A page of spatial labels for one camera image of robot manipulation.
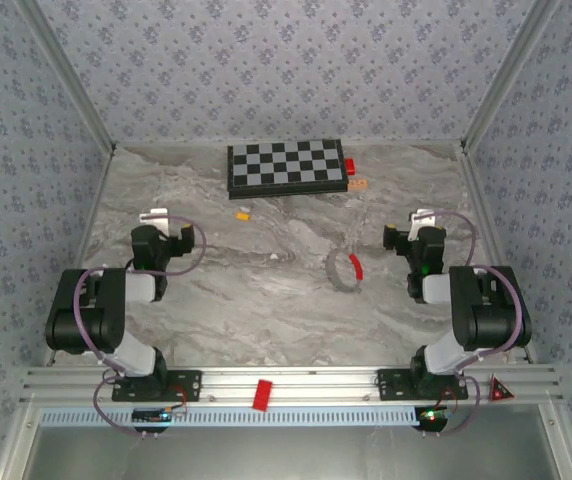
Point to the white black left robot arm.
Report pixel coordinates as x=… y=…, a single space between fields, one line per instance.
x=86 y=320

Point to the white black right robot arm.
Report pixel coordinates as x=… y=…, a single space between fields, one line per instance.
x=491 y=320

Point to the small orange wooden block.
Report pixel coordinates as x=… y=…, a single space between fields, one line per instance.
x=358 y=185

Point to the small red block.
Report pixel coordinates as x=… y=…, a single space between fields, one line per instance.
x=350 y=166

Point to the black grey folding chessboard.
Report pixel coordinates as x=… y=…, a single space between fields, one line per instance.
x=286 y=162

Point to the red triangular warning sign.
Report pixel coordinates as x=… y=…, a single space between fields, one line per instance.
x=500 y=391

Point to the long red toy brick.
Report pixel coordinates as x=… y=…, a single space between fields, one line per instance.
x=262 y=395

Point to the grey metal panel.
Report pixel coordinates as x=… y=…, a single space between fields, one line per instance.
x=286 y=455

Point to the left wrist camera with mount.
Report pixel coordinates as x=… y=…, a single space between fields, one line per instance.
x=153 y=218

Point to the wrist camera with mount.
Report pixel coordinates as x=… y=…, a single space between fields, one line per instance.
x=153 y=218
x=423 y=220

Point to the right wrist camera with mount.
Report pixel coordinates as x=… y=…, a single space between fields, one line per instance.
x=423 y=220

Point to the aluminium side rail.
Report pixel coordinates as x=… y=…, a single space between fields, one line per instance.
x=78 y=260
x=481 y=210

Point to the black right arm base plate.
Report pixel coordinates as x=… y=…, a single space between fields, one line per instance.
x=391 y=385

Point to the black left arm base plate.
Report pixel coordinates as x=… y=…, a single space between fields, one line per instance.
x=191 y=385

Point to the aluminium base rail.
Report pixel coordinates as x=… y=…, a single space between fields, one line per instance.
x=316 y=385

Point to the aluminium frame post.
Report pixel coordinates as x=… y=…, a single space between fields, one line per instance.
x=76 y=80
x=502 y=80

